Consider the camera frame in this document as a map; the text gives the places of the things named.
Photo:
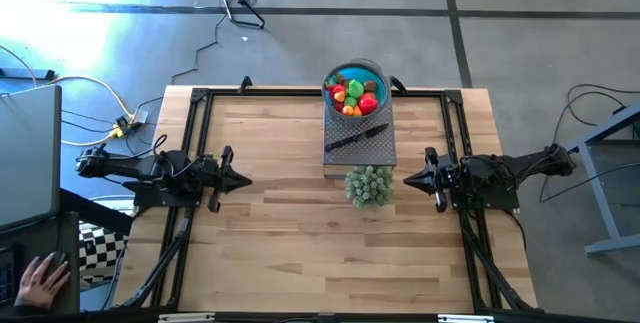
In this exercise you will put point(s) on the black desk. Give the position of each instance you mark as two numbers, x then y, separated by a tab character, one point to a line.
25	240

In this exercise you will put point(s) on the black keyboard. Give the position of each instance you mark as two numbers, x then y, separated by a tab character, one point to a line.
7	278

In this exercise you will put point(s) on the power strip yellow plug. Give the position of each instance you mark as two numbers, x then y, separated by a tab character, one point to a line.
132	120

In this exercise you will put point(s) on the black kitchen knife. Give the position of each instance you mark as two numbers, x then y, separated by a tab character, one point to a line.
355	138

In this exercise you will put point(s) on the black-white checkered board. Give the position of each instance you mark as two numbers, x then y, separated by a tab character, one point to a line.
100	253

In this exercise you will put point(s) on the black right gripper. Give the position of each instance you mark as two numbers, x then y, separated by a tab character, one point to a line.
440	178

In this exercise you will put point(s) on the grey laptop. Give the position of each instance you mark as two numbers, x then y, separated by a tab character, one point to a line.
27	158

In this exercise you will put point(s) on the grey desk frame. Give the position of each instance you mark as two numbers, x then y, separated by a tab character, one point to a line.
607	203

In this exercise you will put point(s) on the black computer mouse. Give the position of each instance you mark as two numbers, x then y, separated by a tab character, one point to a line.
59	258

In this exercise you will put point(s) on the small orange fruit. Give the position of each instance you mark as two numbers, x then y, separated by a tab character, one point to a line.
340	96

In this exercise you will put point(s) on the black table frame rails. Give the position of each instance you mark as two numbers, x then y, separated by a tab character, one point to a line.
300	92

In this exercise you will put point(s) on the red plastic bell pepper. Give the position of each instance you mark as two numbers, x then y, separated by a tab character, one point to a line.
367	104

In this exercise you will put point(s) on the brown plastic kiwi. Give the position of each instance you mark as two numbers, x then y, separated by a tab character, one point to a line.
370	85

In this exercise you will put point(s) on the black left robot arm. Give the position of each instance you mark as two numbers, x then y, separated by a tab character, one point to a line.
130	168

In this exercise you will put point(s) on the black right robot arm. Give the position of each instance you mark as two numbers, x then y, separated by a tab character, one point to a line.
515	168

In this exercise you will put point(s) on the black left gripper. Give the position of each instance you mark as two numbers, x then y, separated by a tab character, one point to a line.
220	178

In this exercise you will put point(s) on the red plastic strawberry green leaves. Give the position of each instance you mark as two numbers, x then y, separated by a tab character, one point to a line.
330	82
338	107

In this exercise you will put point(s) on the grey perforated metal stand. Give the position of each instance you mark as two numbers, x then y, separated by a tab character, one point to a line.
365	158

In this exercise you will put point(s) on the blue collapsible bowl grey rim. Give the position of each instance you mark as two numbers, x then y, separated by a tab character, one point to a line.
332	75

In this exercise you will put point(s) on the person's hand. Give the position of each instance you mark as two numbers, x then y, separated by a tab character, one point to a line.
42	283

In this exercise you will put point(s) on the green toy pepper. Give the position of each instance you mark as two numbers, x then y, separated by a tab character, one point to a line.
350	101

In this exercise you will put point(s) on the green plant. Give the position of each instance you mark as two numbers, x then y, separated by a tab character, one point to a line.
369	186

